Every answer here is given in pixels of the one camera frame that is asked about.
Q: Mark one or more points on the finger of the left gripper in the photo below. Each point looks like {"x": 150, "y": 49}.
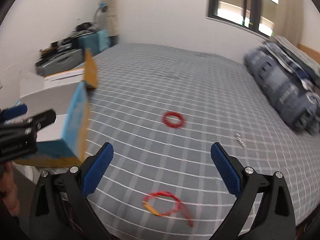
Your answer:
{"x": 29, "y": 125}
{"x": 12, "y": 112}

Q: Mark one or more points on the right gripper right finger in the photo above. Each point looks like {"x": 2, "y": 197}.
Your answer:
{"x": 275, "y": 218}

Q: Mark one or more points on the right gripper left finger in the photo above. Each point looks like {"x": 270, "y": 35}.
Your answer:
{"x": 60, "y": 208}

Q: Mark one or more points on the person's left hand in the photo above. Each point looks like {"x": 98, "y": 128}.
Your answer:
{"x": 9, "y": 188}

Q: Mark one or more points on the blue yellow cardboard box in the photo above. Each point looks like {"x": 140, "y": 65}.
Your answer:
{"x": 61, "y": 144}

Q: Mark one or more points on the grey hard suitcase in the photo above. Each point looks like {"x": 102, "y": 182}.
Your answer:
{"x": 60, "y": 63}

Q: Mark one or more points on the black items on suitcase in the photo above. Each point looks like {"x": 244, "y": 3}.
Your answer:
{"x": 68, "y": 43}

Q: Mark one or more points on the teal suitcase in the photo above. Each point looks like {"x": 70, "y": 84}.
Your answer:
{"x": 96, "y": 42}

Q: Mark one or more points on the folded blue grey duvet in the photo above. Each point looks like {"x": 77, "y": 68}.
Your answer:
{"x": 298, "y": 107}

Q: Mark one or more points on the blue desk lamp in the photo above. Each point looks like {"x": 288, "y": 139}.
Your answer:
{"x": 100, "y": 16}

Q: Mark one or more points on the grey checked bed sheet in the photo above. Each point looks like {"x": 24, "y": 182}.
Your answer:
{"x": 162, "y": 108}

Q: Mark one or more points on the grey patterned pillow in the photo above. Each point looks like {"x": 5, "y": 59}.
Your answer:
{"x": 294, "y": 61}

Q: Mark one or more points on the beige left curtain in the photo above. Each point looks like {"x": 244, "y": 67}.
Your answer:
{"x": 112, "y": 19}

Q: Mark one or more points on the beige curtain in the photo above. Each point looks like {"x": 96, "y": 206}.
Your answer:
{"x": 289, "y": 20}
{"x": 112, "y": 19}

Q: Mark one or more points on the wooden headboard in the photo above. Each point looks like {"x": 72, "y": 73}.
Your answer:
{"x": 309, "y": 51}

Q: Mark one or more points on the beige right curtain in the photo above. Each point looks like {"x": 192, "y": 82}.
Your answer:
{"x": 289, "y": 20}

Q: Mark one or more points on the dark framed window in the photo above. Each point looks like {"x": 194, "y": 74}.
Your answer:
{"x": 255, "y": 15}

